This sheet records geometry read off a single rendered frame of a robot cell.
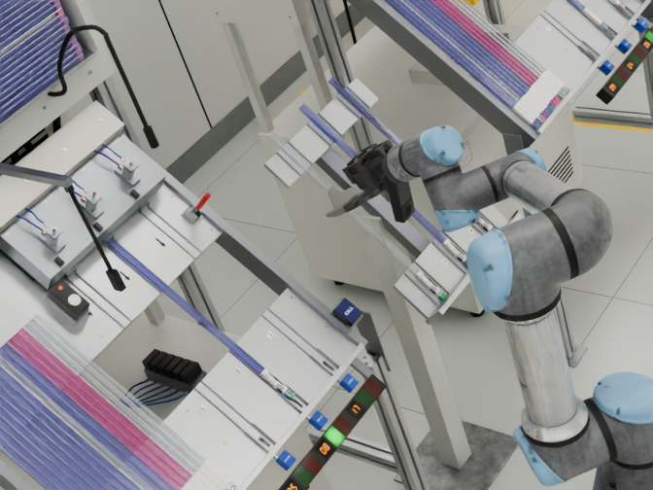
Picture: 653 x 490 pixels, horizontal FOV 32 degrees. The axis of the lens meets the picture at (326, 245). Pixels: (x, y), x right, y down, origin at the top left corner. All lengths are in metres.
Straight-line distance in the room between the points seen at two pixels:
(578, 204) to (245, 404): 0.82
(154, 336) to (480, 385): 0.97
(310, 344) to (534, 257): 0.74
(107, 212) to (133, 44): 2.17
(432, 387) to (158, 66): 2.13
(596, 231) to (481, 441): 1.41
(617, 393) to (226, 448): 0.73
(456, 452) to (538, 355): 1.17
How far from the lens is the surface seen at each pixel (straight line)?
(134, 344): 2.82
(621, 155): 4.03
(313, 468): 2.27
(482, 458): 3.06
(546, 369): 1.89
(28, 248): 2.25
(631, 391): 2.06
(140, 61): 4.46
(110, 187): 2.34
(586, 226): 1.77
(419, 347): 2.75
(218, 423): 2.23
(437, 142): 2.10
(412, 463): 2.67
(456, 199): 2.12
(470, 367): 3.33
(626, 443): 2.06
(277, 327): 2.34
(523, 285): 1.75
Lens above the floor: 2.24
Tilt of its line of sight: 34 degrees down
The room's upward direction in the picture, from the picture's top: 20 degrees counter-clockwise
